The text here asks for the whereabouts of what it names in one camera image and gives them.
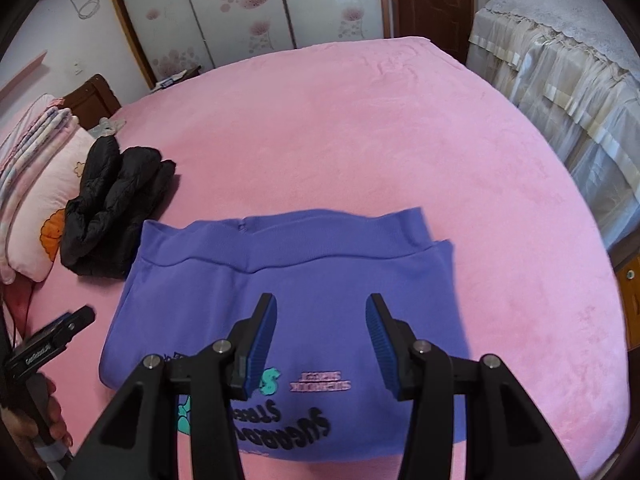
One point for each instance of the purple printed hoodie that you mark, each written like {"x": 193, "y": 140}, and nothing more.
{"x": 310, "y": 270}

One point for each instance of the wooden cabinet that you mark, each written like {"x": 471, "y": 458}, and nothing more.
{"x": 630, "y": 300}

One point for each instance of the black puffer jacket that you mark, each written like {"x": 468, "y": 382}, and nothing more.
{"x": 115, "y": 200}

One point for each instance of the pink bed blanket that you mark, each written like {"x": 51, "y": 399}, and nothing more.
{"x": 375, "y": 150}

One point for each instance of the flower-print wardrobe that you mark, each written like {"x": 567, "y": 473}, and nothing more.
{"x": 250, "y": 10}

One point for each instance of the person's left hand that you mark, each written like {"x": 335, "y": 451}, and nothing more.
{"x": 55, "y": 415}

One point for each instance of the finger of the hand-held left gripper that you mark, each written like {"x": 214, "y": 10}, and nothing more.
{"x": 80, "y": 319}

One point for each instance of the pink pillow with orange print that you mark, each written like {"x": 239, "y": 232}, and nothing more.
{"x": 35, "y": 220}

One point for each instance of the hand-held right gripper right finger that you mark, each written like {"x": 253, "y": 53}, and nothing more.
{"x": 382, "y": 345}

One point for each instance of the cream lace-covered furniture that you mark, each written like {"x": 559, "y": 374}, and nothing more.
{"x": 565, "y": 80}

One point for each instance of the folded pastel striped quilt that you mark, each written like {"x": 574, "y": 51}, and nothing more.
{"x": 25, "y": 140}

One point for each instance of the small grey item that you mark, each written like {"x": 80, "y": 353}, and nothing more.
{"x": 106, "y": 127}

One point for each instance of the brown wooden door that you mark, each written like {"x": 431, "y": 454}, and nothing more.
{"x": 432, "y": 5}

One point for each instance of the dark wooden headboard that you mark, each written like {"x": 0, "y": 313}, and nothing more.
{"x": 92, "y": 100}

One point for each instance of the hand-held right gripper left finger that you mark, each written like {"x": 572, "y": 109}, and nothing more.
{"x": 260, "y": 345}

